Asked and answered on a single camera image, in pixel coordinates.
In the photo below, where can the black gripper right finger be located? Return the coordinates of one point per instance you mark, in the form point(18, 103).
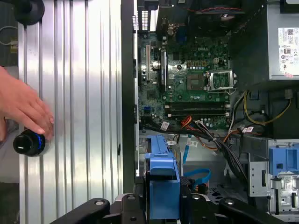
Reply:
point(198, 210)

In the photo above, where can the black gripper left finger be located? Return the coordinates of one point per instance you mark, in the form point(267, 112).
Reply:
point(130, 210)

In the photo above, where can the hard disk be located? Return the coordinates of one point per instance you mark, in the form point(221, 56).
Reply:
point(163, 198)

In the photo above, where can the black RAM slot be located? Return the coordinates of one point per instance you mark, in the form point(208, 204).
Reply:
point(198, 105)
point(198, 113)

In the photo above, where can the grey expansion slot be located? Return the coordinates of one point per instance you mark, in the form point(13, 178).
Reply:
point(147, 65)

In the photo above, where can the person's bare hand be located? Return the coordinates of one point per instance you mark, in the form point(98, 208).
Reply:
point(18, 102)

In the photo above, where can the blue drive bay latch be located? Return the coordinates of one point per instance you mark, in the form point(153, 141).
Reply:
point(283, 161)

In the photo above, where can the black open PC case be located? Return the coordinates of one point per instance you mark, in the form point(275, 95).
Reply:
point(128, 93)

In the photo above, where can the square bronze chipset chip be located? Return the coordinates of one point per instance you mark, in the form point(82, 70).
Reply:
point(195, 82)

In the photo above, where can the silver CPU socket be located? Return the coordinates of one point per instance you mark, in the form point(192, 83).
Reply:
point(220, 80)

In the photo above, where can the green motherboard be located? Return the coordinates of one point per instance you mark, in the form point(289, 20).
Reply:
point(198, 53)

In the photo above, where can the grey power supply unit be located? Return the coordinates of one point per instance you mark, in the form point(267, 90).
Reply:
point(274, 46)

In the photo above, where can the black round knob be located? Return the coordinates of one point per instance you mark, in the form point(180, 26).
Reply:
point(29, 10)

